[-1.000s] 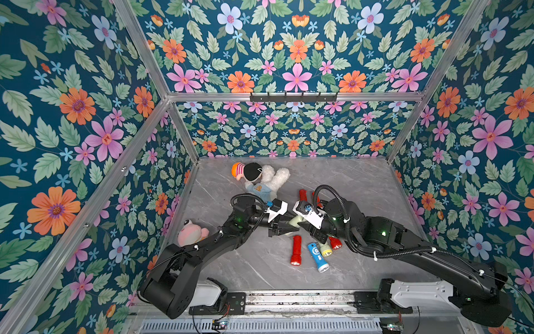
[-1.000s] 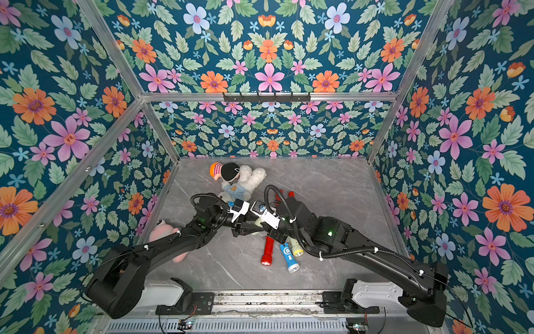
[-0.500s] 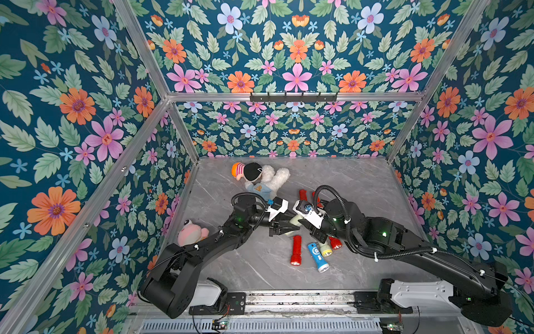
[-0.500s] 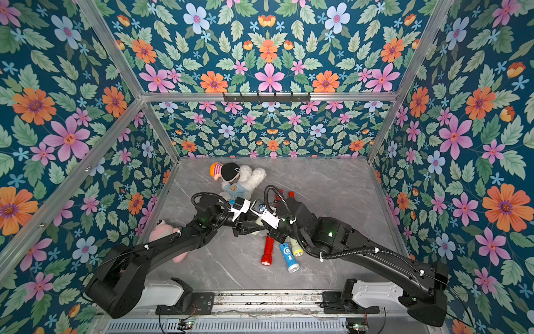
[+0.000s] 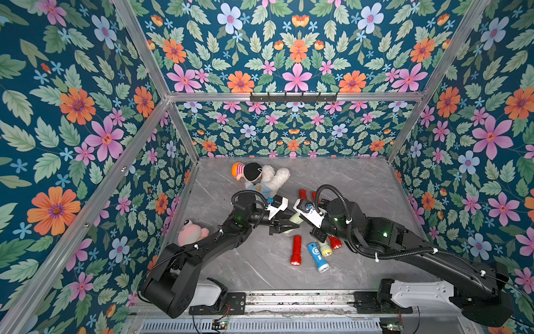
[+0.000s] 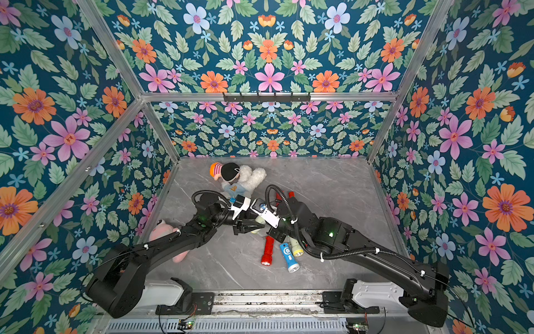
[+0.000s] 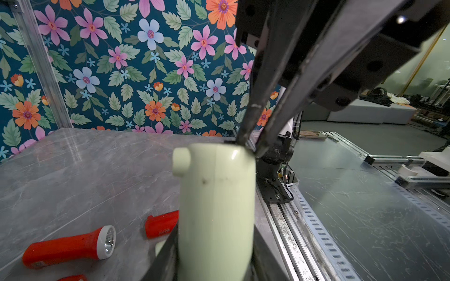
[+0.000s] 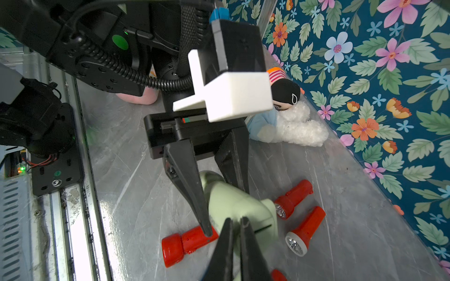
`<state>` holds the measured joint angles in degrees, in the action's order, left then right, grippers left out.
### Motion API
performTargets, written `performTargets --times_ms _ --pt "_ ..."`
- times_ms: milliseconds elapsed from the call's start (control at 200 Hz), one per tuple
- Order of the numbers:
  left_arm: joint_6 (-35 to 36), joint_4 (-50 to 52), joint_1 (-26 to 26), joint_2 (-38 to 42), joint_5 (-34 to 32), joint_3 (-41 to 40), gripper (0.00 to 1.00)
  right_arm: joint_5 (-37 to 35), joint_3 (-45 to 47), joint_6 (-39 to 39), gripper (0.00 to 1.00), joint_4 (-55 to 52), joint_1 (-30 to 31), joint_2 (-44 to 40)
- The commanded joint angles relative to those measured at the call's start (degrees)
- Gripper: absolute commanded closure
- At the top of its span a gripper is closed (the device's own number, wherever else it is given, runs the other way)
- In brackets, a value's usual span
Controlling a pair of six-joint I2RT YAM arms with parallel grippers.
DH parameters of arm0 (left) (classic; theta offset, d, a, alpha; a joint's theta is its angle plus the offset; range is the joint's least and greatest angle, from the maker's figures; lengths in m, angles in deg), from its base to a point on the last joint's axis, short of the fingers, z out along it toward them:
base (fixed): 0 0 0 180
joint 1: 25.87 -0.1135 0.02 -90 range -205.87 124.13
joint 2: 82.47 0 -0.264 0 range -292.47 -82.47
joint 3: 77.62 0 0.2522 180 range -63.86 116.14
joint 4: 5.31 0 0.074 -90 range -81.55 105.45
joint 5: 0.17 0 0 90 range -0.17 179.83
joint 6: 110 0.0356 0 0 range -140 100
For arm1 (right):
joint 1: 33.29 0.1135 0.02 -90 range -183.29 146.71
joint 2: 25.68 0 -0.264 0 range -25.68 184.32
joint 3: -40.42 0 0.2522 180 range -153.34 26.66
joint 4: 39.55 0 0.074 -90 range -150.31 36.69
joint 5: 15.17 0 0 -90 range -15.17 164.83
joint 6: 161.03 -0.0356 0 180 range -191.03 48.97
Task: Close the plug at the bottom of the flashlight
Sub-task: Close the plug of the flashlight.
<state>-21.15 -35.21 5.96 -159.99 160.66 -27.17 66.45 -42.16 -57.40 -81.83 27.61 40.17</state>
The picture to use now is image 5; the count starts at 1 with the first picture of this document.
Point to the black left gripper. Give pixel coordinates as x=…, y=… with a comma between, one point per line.
x=274, y=227

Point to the pale green flashlight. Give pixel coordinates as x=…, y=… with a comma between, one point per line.
x=325, y=249
x=296, y=220

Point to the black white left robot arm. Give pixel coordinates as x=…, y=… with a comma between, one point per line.
x=173, y=285

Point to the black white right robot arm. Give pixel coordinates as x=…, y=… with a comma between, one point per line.
x=478, y=288

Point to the blue flashlight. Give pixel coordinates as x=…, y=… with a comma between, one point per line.
x=321, y=263

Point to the white teddy bear blue shirt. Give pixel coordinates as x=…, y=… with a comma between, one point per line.
x=270, y=181

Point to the pink plush toy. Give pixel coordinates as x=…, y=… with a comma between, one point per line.
x=191, y=233

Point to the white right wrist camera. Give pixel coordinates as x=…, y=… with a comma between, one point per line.
x=309, y=212

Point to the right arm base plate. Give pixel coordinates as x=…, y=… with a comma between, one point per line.
x=367, y=302

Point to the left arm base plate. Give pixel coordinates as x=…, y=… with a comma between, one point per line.
x=231, y=303

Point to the black hook rail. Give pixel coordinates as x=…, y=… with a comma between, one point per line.
x=309, y=98

